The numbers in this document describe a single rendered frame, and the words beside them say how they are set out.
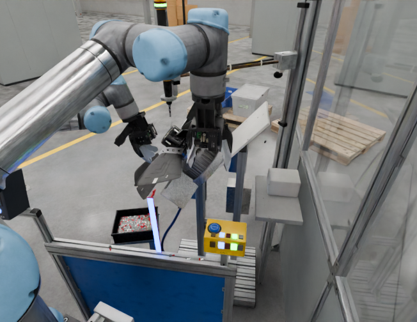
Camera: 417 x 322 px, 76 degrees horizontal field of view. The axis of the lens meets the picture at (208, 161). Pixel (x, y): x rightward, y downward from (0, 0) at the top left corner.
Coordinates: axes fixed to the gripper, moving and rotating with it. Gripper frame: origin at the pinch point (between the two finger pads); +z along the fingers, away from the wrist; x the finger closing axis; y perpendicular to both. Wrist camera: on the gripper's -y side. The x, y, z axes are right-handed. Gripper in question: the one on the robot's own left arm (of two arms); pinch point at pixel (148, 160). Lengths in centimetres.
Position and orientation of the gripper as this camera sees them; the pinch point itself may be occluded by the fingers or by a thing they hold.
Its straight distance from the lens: 109.8
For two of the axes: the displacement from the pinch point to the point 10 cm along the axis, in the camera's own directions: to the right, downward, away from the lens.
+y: 9.4, -1.6, -3.0
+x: 1.6, -5.7, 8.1
